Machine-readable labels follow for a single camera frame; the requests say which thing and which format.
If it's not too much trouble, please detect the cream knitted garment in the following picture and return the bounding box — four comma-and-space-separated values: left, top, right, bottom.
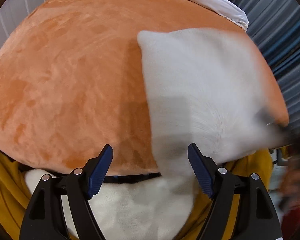
137, 28, 283, 177

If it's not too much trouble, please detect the mustard yellow garment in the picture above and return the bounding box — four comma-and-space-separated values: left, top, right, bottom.
0, 150, 273, 239

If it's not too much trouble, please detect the person's right hand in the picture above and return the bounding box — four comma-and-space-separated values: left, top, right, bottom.
279, 166, 300, 213

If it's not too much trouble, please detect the blue grey curtain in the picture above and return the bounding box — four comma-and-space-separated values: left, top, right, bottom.
231, 0, 300, 131

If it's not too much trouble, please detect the orange plush blanket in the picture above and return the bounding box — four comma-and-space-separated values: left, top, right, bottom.
0, 0, 288, 176

